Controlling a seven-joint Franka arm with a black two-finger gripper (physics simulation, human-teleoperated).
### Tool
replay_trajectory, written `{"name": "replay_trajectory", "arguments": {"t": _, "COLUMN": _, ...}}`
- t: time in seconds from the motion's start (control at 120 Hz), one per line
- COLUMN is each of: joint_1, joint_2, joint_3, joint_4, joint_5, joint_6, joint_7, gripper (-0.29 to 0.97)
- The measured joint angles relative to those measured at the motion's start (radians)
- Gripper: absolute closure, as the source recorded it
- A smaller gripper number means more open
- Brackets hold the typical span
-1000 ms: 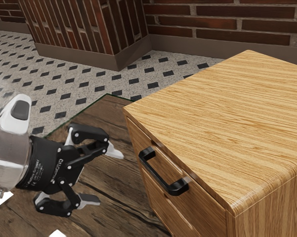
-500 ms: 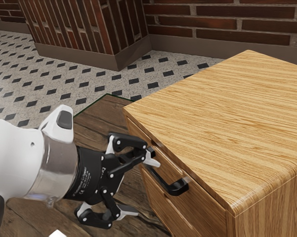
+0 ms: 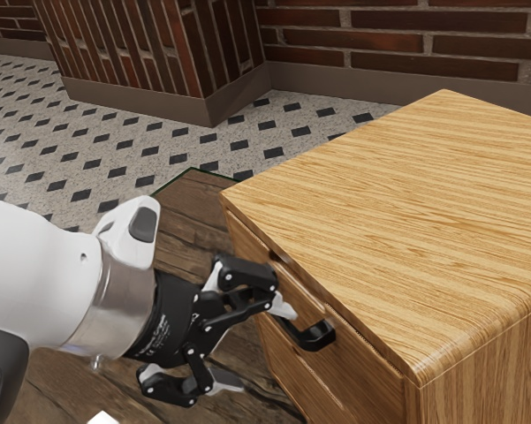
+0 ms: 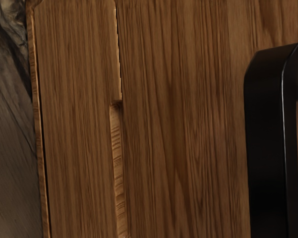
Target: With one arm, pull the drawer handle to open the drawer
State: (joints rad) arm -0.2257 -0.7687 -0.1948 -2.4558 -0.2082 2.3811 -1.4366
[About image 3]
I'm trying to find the light wooden drawer cabinet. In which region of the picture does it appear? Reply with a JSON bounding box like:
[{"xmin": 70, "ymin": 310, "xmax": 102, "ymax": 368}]
[{"xmin": 218, "ymin": 88, "xmax": 531, "ymax": 424}]

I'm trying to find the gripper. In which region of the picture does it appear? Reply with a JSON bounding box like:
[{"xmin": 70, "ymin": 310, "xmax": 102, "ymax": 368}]
[{"xmin": 122, "ymin": 251, "xmax": 300, "ymax": 408}]

